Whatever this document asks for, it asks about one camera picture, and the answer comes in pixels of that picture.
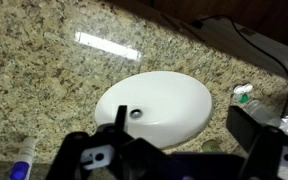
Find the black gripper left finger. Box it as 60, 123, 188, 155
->
114, 104, 129, 132

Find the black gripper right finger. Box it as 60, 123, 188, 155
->
226, 105, 264, 153

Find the metal sink drain stopper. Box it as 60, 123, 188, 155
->
129, 108, 143, 120

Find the clear plastic bottle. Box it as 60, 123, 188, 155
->
245, 99, 283, 128

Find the green lens case cap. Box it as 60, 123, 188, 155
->
234, 93, 250, 104

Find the white contact lens case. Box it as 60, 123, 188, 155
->
233, 83, 254, 95

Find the white oval sink basin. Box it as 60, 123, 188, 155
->
94, 70, 214, 149

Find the small white bottle blue cap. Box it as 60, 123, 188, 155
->
8, 136, 38, 180

